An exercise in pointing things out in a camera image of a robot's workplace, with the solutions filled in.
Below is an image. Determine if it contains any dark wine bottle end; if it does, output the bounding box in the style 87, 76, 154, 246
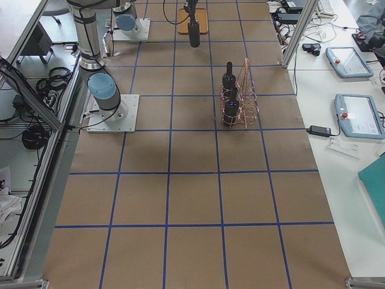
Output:
223, 87, 239, 126

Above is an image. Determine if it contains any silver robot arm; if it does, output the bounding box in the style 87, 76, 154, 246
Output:
67, 1, 139, 120
112, 1, 142, 36

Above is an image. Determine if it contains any teach pendant near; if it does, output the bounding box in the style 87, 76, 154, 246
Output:
334, 94, 384, 140

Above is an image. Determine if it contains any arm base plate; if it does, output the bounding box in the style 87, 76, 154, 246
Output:
86, 94, 140, 133
113, 18, 150, 42

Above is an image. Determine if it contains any teach pendant far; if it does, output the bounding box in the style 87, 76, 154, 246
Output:
325, 47, 374, 78

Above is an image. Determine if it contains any copper wire wine basket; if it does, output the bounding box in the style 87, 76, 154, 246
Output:
220, 58, 259, 129

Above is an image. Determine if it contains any black power adapter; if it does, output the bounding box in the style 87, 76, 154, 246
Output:
306, 125, 332, 137

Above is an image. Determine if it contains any teal box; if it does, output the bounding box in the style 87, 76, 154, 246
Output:
358, 155, 384, 215

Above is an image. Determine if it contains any teach pendant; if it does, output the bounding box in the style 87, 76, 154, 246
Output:
334, 94, 384, 140
325, 47, 374, 78

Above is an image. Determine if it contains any dark wine bottle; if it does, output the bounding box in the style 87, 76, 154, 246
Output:
187, 11, 200, 48
222, 61, 236, 90

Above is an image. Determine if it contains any wooden tray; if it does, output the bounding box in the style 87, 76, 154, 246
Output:
177, 8, 209, 36

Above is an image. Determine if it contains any aluminium frame post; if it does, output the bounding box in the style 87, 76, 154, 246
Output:
282, 0, 318, 69

